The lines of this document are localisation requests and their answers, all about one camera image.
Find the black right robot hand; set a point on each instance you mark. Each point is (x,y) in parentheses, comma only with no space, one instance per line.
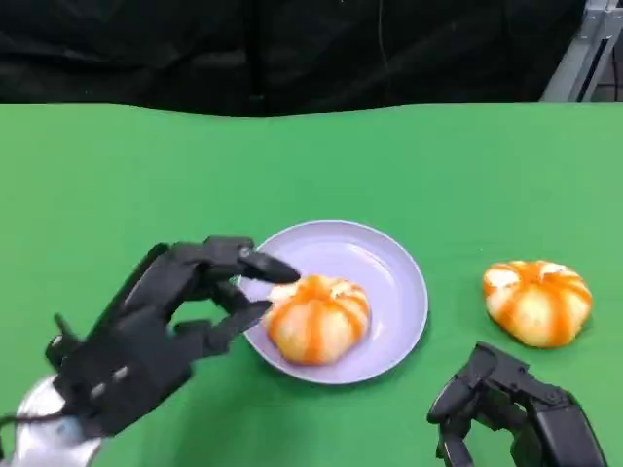
(525,413)

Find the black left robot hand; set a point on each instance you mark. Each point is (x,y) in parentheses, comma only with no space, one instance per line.
(146,331)

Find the orange and white bread roll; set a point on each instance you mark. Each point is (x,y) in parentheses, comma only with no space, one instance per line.
(537,303)
(318,321)

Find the lilac plate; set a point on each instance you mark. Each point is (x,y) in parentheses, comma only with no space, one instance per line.
(379,277)

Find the green table cloth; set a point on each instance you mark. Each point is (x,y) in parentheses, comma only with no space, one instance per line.
(311,185)

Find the black backdrop curtain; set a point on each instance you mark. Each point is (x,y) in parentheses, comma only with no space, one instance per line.
(272,48)

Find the grey metal frame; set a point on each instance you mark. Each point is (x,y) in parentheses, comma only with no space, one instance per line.
(584,51)

